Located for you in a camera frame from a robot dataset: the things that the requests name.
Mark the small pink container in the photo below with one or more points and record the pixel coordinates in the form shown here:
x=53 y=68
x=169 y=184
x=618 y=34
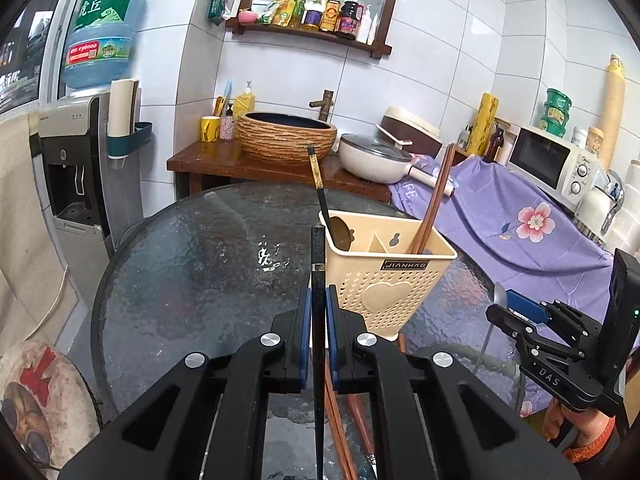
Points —
x=247 y=16

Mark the small clear bottle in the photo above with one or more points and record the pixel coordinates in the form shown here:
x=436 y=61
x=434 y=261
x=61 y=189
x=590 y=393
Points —
x=465 y=139

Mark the wooden counter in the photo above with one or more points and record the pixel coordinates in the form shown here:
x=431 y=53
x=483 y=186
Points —
x=210 y=160

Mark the blue toothbrush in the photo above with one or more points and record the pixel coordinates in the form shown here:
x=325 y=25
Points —
x=226 y=97

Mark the person's right forearm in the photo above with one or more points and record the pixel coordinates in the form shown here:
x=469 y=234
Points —
x=595 y=442

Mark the purple label bottle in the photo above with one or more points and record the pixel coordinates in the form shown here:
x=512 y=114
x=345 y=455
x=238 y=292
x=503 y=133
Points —
x=312 y=12

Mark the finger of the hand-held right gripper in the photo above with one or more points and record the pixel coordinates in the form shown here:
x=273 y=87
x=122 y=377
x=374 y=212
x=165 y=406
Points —
x=505 y=322
x=527 y=307

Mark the bronze faucet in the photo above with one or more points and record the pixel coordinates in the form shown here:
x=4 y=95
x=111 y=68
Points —
x=325 y=105

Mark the cream plastic utensil holder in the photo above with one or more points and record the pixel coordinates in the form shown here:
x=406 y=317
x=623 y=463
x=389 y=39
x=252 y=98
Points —
x=400 y=300

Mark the person's right hand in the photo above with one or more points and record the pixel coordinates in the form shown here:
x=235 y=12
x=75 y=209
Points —
x=557 y=420

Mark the grey water dispenser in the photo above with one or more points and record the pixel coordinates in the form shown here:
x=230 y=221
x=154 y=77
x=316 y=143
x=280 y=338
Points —
x=75 y=170

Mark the blue water jug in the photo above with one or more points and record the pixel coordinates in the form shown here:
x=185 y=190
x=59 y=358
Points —
x=100 y=35

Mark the white microwave oven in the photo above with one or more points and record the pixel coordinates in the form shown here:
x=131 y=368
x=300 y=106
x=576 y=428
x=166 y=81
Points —
x=540 y=160

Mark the teal cup holder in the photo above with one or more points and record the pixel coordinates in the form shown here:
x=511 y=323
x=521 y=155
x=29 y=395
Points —
x=135 y=141

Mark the yellow wrapped roll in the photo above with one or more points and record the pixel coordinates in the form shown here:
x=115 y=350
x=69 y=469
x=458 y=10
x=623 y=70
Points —
x=486 y=125

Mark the brown wooden chopstick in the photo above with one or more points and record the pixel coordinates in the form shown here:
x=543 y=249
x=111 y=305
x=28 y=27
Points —
x=441 y=185
x=332 y=425
x=432 y=195
x=344 y=447

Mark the round printed cushion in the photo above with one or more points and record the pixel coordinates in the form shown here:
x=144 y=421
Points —
x=55 y=400

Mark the dark sauce bottle red label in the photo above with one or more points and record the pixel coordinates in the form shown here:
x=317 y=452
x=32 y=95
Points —
x=349 y=20

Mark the white rice scoop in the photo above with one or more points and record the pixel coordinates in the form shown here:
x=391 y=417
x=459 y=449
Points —
x=392 y=135

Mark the white frying pan with lid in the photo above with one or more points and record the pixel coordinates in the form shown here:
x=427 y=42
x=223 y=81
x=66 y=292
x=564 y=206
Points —
x=370 y=162

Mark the sliding glass window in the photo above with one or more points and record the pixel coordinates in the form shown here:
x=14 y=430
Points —
x=30 y=50

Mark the brown and cream rice cooker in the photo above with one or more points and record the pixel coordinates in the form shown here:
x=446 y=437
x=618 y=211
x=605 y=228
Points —
x=415 y=127

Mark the white squeeze bottle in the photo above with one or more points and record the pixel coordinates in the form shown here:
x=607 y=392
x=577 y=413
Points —
x=365 y=27

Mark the yellow seasoning packets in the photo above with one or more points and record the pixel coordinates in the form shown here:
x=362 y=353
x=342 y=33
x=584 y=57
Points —
x=280 y=10

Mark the white paper cup stack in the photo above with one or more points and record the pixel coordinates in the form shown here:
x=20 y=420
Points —
x=121 y=110

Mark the green hanging packet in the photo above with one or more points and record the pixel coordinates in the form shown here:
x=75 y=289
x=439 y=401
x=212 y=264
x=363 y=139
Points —
x=218 y=0

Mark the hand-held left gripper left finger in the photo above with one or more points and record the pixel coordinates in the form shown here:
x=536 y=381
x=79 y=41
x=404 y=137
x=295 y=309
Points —
x=302 y=340

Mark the beige cloth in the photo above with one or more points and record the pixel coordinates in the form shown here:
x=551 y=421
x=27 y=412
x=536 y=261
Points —
x=25 y=235

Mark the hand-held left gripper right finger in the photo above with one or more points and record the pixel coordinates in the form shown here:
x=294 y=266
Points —
x=331 y=340

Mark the green glass bottle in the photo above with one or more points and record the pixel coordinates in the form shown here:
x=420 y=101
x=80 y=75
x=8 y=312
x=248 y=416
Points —
x=298 y=10

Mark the tall yellow paper cup stack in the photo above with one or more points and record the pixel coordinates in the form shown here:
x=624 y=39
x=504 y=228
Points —
x=612 y=115

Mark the purple floral cloth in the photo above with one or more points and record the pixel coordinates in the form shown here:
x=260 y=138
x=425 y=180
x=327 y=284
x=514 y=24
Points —
x=500 y=260

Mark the wooden framed mirror shelf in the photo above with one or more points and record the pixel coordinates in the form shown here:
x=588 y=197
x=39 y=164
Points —
x=300 y=35

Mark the brown glass bottle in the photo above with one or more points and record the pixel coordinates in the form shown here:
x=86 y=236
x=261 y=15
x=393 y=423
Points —
x=494 y=147

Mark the woven pattern wash basin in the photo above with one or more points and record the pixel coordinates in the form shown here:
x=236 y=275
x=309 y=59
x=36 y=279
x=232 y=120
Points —
x=285 y=142

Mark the yellow soap pump bottle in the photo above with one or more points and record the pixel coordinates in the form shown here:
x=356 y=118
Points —
x=244 y=105

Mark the yellow lid plastic jar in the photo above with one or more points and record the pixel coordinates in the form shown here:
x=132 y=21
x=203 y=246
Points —
x=595 y=142

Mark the small pink pump bottle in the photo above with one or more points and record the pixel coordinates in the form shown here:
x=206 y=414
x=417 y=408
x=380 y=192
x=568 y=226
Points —
x=228 y=127

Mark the thin plain silver spoon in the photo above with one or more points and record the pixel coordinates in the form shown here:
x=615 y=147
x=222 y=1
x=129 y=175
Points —
x=500 y=296

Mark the stacks of white paper bowls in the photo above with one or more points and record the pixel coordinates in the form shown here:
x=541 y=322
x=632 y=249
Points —
x=627 y=210

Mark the yellow label sauce bottle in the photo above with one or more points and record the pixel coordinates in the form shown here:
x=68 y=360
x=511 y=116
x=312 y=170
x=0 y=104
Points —
x=330 y=15

